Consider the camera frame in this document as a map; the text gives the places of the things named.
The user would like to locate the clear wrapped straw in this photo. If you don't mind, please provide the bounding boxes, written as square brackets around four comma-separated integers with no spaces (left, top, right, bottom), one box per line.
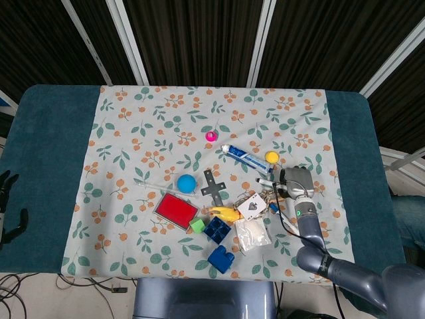
[134,179,200,197]

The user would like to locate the blue fabric object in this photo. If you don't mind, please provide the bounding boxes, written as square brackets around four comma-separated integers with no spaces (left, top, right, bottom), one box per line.
[390,194,425,249]

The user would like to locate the red stamp pad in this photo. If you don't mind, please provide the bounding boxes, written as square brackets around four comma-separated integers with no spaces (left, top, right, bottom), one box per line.
[153,193,199,231]

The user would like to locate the grey robot torso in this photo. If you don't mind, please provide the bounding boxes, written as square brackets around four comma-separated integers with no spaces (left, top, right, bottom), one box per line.
[132,278,278,319]

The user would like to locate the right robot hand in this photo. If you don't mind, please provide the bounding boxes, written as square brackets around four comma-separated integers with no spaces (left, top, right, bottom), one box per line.
[272,165,315,200]

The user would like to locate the white metal frame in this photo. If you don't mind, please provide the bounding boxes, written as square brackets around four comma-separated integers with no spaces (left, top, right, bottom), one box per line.
[380,148,425,173]

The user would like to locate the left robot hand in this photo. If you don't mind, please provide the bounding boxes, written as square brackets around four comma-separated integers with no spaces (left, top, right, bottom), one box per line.
[0,169,29,250]

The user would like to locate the teal table cover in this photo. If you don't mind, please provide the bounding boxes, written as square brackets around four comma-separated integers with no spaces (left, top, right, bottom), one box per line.
[0,84,406,275]

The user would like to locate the blue hollow building brick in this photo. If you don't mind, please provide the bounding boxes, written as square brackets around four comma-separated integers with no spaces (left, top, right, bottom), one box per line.
[203,216,232,243]

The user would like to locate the metal cross bracket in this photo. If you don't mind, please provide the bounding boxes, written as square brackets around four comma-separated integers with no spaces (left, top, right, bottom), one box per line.
[200,169,227,207]

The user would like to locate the floral print tablecloth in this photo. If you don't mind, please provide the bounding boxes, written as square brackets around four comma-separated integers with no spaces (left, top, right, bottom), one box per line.
[60,85,358,283]

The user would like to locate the blue capped marker pen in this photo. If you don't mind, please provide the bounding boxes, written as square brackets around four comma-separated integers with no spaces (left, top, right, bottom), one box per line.
[269,202,299,235]

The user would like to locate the blue ball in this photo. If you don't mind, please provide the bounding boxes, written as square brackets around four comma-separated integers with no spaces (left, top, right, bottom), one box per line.
[176,174,197,195]

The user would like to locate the black capped marker pen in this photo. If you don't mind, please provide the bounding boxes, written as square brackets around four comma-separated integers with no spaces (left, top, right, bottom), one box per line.
[255,177,283,187]

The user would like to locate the blue studded building brick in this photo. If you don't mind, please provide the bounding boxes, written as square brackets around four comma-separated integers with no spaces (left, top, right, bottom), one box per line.
[207,245,234,274]

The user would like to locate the yellow rubber toy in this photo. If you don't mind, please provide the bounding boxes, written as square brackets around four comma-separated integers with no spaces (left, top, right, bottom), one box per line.
[207,205,245,223]

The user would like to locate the gauze in clear packet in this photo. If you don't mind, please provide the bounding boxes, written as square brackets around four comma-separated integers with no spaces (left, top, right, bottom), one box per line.
[234,219,272,252]

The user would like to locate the white double partition post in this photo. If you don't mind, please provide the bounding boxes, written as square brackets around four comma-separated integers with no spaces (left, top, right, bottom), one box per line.
[106,0,149,86]

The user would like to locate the blue white toothpaste tube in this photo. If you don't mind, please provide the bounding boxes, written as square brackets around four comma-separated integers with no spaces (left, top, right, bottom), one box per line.
[221,144,275,173]

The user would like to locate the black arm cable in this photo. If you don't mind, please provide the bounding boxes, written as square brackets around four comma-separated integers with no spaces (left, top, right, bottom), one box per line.
[272,181,336,266]

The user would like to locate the black floor cables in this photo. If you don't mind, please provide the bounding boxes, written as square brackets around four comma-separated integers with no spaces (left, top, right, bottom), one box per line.
[0,272,137,319]

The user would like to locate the ace of spades card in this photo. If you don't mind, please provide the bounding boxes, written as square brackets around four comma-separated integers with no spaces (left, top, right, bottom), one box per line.
[238,197,268,220]

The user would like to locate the braided rope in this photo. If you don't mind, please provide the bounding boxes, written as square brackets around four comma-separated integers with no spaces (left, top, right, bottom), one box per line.
[234,189,276,220]

